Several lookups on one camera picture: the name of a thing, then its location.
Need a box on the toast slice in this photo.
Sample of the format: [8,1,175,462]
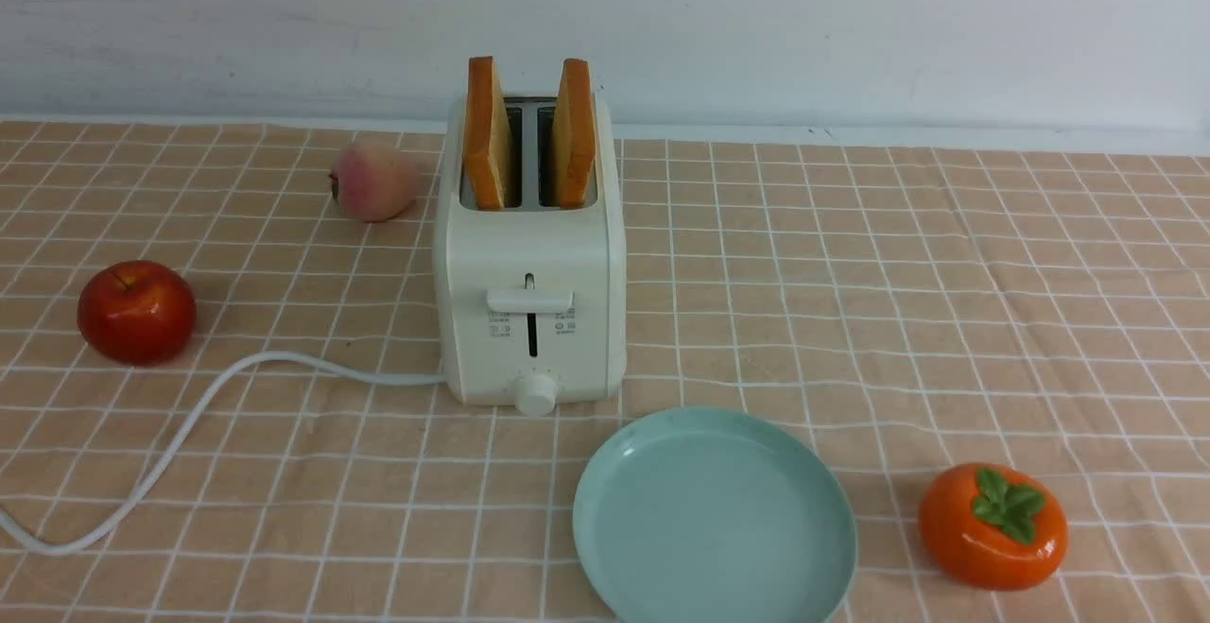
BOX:
[462,56,515,210]
[551,59,597,209]

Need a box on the white two-slot toaster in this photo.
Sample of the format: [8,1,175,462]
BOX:
[433,96,628,417]

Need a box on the pink peach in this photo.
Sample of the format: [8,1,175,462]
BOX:
[328,142,420,223]

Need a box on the light blue round plate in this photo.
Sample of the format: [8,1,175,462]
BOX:
[572,406,858,622]

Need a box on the checkered orange tablecloth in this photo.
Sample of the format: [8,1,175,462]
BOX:
[1,122,1209,622]

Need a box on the orange persimmon with leaves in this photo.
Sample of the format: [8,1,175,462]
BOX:
[917,462,1070,592]

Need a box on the red apple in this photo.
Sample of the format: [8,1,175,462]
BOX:
[75,260,198,367]

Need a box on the white toaster power cable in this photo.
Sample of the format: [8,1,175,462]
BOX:
[0,351,445,556]

